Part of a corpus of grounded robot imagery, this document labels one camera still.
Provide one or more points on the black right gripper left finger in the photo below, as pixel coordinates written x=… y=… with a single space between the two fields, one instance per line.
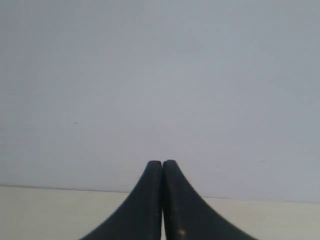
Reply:
x=139 y=217

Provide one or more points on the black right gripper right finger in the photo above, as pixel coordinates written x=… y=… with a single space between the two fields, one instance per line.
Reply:
x=186 y=215

